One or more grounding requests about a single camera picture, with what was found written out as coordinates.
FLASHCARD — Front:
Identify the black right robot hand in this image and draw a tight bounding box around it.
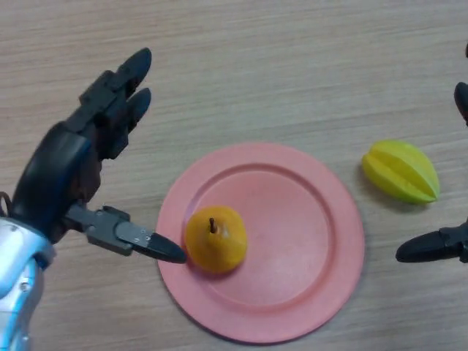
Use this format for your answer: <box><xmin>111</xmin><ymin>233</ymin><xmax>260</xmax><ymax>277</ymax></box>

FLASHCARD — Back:
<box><xmin>396</xmin><ymin>43</ymin><xmax>468</xmax><ymax>264</ymax></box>

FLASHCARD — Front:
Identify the pink round plate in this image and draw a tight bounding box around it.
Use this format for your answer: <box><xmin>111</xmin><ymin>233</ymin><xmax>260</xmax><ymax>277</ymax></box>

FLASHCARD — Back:
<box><xmin>156</xmin><ymin>142</ymin><xmax>366</xmax><ymax>344</ymax></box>

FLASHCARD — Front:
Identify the yellow-green starfruit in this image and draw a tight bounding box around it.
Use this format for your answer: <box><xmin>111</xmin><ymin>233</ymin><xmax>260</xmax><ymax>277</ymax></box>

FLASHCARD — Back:
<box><xmin>361</xmin><ymin>139</ymin><xmax>441</xmax><ymax>204</ymax></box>

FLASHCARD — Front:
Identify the yellow pear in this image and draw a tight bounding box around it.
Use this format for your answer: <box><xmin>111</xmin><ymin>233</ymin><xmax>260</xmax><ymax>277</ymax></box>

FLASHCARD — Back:
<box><xmin>184</xmin><ymin>205</ymin><xmax>249</xmax><ymax>274</ymax></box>

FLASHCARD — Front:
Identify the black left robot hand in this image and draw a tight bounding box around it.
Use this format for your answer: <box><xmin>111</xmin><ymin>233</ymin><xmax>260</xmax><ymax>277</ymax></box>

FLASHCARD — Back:
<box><xmin>9</xmin><ymin>47</ymin><xmax>188</xmax><ymax>264</ymax></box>

